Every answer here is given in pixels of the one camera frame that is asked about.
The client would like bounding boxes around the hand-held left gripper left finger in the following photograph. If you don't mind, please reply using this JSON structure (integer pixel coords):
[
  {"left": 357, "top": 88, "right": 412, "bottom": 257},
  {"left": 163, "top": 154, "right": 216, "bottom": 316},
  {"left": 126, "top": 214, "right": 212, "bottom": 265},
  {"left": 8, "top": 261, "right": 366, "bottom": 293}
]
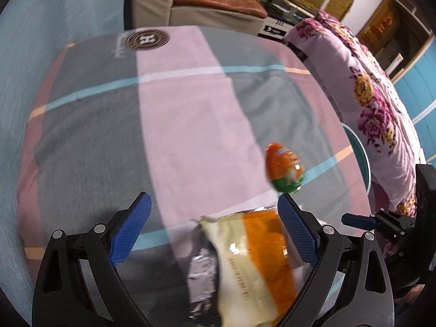
[{"left": 32, "top": 192, "right": 152, "bottom": 327}]

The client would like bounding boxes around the pink and grey tablecloth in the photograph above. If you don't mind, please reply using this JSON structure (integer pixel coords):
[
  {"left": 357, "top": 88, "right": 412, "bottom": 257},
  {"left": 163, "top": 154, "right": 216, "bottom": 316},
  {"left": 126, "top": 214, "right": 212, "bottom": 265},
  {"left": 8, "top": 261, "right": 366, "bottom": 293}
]
[{"left": 17, "top": 25, "right": 372, "bottom": 327}]

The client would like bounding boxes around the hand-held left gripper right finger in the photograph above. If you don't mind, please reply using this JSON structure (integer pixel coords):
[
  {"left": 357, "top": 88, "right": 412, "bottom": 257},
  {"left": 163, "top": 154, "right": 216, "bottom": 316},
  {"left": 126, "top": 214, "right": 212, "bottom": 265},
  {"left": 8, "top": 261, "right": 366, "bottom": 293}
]
[{"left": 277, "top": 193, "right": 396, "bottom": 327}]

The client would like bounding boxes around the orange and white snack packet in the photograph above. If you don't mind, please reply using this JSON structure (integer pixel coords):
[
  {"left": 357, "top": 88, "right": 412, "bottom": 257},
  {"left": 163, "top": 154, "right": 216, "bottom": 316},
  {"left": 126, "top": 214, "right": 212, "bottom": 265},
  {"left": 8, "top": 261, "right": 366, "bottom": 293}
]
[{"left": 187, "top": 206, "right": 307, "bottom": 327}]

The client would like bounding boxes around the pink floral blanket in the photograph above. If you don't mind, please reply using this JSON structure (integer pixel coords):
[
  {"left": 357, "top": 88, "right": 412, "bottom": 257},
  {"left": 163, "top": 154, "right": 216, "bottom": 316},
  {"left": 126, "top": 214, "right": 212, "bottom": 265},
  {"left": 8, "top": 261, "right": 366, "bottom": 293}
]
[{"left": 284, "top": 10, "right": 428, "bottom": 256}]

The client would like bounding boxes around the beige and orange sofa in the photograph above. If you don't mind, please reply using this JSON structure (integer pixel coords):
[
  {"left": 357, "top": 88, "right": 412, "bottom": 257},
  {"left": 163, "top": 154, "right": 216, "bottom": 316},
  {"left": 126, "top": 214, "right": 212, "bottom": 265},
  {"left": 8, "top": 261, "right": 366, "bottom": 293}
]
[{"left": 131, "top": 0, "right": 268, "bottom": 36}]

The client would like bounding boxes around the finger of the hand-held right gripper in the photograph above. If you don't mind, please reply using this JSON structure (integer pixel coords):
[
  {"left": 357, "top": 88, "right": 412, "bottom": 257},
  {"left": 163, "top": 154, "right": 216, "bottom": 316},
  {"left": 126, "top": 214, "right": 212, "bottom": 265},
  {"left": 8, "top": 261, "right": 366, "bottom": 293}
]
[{"left": 341, "top": 209, "right": 416, "bottom": 242}]

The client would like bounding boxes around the orange and green egg toy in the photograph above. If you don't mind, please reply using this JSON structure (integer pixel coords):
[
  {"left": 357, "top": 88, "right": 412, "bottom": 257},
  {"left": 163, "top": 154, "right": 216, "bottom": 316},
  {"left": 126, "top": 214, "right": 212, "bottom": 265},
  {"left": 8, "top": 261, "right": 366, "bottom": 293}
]
[{"left": 265, "top": 143, "right": 305, "bottom": 195}]

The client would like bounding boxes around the wooden shelf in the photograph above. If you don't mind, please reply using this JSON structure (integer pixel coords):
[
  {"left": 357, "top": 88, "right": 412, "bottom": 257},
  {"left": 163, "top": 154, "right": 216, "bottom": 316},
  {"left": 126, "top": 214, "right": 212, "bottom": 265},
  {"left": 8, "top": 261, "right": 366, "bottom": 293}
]
[{"left": 356, "top": 0, "right": 435, "bottom": 82}]

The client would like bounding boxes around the light blue round bin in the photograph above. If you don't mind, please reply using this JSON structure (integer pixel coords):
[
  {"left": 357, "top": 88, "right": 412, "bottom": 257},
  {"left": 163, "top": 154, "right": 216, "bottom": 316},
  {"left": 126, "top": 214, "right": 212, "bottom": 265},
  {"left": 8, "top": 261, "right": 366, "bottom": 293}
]
[{"left": 341, "top": 123, "right": 372, "bottom": 195}]

